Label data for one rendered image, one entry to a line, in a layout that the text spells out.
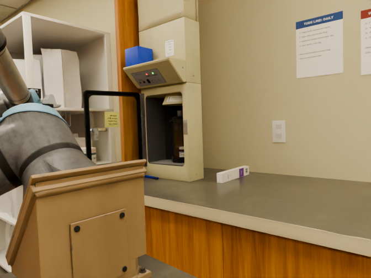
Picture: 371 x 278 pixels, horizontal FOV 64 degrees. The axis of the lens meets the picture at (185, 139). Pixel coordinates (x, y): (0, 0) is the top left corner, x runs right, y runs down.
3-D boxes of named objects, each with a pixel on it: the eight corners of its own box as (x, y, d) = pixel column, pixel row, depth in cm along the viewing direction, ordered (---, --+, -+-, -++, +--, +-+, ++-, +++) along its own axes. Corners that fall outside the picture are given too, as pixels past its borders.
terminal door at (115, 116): (143, 167, 159) (139, 92, 157) (87, 175, 140) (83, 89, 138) (142, 167, 160) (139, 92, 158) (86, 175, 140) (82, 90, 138)
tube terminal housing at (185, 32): (175, 169, 181) (170, 41, 177) (220, 174, 160) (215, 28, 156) (144, 176, 162) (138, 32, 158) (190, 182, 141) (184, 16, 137)
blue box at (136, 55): (140, 69, 157) (139, 52, 157) (153, 67, 151) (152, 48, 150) (125, 67, 150) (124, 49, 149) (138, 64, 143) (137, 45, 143)
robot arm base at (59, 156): (43, 182, 42) (20, 135, 46) (15, 245, 48) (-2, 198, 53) (128, 171, 53) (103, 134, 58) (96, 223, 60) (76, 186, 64)
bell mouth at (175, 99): (178, 106, 168) (177, 96, 168) (202, 103, 157) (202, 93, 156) (154, 105, 155) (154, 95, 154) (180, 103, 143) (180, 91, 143)
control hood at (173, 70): (140, 89, 159) (139, 70, 159) (186, 81, 138) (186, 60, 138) (123, 87, 151) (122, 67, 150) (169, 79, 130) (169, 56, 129)
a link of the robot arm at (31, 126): (75, 131, 53) (48, 86, 59) (-5, 167, 48) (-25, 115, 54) (90, 166, 62) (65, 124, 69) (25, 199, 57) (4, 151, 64)
